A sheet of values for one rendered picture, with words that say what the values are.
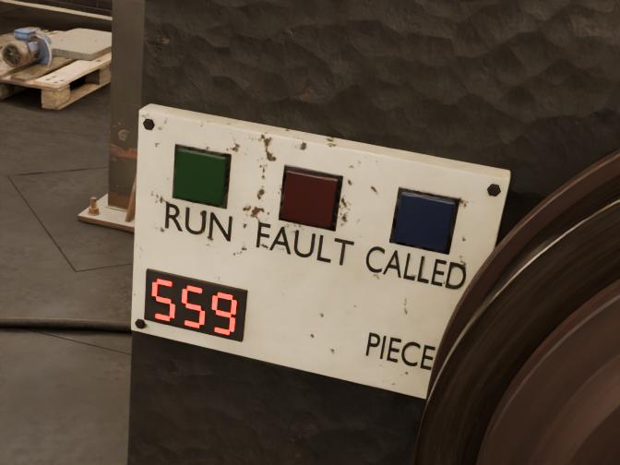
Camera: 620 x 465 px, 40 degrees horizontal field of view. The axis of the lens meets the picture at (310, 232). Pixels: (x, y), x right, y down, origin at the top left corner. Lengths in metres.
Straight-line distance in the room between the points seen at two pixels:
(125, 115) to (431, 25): 2.86
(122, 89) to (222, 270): 2.75
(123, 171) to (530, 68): 2.96
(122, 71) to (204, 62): 2.74
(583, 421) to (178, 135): 0.33
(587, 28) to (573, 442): 0.26
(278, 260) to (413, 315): 0.10
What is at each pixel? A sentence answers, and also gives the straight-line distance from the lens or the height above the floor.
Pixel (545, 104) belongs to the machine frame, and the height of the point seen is 1.29.
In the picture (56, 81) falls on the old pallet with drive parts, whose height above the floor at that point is 0.14.
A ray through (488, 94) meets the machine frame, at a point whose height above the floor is 1.29.
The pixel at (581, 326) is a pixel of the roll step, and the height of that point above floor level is 1.22.
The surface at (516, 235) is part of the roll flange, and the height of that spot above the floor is 1.23.
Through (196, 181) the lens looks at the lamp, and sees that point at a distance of 0.61.
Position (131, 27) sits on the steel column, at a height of 0.76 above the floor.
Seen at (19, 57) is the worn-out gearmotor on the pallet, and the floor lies 0.22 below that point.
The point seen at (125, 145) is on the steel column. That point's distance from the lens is 3.42.
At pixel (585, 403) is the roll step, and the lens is 0.46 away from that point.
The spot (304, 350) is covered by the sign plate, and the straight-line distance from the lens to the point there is 0.65.
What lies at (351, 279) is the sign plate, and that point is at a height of 1.14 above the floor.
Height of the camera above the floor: 1.42
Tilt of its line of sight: 24 degrees down
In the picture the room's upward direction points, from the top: 7 degrees clockwise
